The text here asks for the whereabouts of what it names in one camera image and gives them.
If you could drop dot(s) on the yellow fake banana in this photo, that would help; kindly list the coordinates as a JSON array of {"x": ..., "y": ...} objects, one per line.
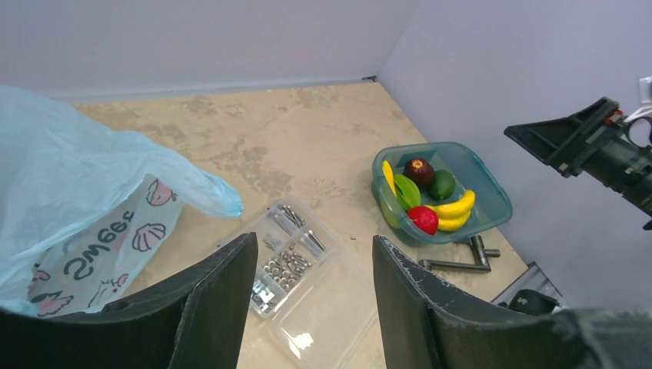
[{"x": 455, "y": 215}]

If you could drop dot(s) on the bright red fake fruit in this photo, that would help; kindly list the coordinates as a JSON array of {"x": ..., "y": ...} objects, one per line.
[{"x": 425, "y": 219}]

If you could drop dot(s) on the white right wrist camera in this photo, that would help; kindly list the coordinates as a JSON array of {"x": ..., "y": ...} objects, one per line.
[{"x": 643, "y": 113}]

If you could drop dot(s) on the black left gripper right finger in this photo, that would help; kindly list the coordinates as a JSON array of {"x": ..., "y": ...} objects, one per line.
[{"x": 428, "y": 322}]

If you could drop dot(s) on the teal plastic tray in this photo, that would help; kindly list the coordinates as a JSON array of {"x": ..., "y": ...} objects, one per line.
[{"x": 492, "y": 206}]

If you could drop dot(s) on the dark metal crank tool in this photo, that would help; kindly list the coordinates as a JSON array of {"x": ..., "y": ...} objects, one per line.
[{"x": 475, "y": 257}]

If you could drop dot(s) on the light blue plastic bag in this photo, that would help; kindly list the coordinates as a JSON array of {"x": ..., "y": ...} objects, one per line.
[{"x": 84, "y": 208}]

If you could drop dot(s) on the green fake lime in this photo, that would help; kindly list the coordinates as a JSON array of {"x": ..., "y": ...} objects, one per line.
[{"x": 443, "y": 185}]

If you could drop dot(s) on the green fake fruit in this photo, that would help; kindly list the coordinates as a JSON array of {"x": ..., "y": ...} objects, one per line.
[{"x": 407, "y": 192}]

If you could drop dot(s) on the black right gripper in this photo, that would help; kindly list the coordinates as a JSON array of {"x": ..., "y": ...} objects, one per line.
[{"x": 592, "y": 141}]

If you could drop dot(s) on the yellow fake squash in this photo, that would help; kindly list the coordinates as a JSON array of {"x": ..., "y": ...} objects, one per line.
[{"x": 388, "y": 174}]

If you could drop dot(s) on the clear plastic screw box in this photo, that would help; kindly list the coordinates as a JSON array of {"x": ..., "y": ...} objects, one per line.
[{"x": 311, "y": 303}]

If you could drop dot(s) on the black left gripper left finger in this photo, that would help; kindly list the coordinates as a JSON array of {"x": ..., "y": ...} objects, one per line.
[{"x": 193, "y": 319}]

